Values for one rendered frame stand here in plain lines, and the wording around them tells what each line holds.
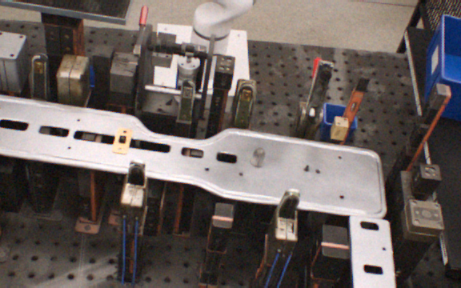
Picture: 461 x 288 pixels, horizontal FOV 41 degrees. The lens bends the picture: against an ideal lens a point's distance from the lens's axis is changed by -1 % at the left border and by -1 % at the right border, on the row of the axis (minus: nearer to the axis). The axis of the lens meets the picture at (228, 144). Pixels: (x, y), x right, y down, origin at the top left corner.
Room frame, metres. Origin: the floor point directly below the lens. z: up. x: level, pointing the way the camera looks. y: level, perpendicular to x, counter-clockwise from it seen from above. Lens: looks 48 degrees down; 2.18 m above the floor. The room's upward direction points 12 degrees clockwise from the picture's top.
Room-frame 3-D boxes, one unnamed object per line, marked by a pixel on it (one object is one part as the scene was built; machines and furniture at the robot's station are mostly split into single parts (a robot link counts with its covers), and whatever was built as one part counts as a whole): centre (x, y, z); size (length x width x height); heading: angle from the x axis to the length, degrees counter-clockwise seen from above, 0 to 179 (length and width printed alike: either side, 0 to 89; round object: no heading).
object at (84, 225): (1.01, 0.34, 0.84); 0.17 x 0.06 x 0.29; 4
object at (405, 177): (1.06, -0.47, 0.85); 0.12 x 0.03 x 0.30; 4
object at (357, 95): (1.21, -0.30, 0.95); 0.03 x 0.01 x 0.50; 94
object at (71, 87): (1.16, 0.43, 0.89); 0.13 x 0.11 x 0.38; 4
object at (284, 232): (0.84, -0.16, 0.87); 0.12 x 0.09 x 0.35; 4
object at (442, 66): (1.47, -0.61, 1.10); 0.30 x 0.17 x 0.13; 175
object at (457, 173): (1.28, -0.62, 1.02); 0.90 x 0.22 x 0.03; 4
